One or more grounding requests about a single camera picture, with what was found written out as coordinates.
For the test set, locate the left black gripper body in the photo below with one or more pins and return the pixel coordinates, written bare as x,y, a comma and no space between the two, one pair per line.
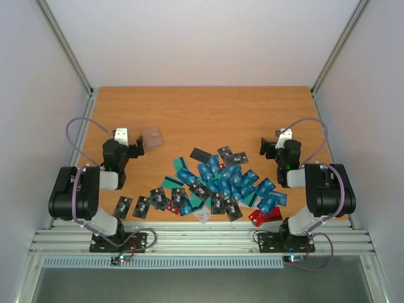
134,154

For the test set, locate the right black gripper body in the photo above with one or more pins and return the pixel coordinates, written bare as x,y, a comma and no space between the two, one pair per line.
270,149

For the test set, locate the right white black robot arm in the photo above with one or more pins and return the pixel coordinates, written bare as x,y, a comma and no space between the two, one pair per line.
329,195

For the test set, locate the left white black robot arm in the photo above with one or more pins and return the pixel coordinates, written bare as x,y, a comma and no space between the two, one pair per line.
75,195

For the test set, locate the black card far right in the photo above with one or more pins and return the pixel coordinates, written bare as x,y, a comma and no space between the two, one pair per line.
238,158

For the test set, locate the black card top right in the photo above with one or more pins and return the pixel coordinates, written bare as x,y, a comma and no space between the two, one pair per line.
225,153

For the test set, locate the blue card right edge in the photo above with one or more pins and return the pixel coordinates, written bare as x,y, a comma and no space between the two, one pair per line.
271,200

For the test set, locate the teal card magnetic stripe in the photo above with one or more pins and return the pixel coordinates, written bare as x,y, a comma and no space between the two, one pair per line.
171,182

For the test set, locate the black vip card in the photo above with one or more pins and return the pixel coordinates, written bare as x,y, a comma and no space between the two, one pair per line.
141,207
122,207

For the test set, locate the far left black vip card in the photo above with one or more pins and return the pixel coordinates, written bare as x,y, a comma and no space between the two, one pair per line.
122,207

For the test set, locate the red card magnetic stripe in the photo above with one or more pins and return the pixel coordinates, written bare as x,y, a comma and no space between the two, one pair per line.
274,215

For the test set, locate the red card front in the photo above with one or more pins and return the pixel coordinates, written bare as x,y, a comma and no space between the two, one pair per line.
258,218

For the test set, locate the white card with red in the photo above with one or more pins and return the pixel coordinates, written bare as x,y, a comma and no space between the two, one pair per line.
203,215

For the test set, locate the right small circuit board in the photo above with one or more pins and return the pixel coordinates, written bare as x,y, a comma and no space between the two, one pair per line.
293,258

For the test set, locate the small circuit board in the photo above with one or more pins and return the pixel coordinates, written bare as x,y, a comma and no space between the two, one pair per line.
293,258
121,259

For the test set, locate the left small circuit board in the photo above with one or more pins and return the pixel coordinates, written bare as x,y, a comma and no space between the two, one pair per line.
121,259

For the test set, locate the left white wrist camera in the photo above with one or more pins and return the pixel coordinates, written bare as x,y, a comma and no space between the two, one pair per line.
121,135

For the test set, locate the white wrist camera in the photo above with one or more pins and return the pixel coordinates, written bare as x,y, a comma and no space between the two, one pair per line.
121,135
283,135

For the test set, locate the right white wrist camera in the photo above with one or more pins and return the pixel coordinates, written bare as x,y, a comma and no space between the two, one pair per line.
283,135

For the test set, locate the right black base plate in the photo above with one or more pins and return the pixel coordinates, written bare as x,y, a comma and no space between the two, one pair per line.
271,242

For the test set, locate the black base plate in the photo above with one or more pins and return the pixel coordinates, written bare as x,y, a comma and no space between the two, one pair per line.
271,242
100,245

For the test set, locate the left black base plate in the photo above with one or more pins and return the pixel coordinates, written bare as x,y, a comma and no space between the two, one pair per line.
100,245

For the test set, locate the grey slotted cable duct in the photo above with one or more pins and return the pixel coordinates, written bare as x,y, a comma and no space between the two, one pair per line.
165,262

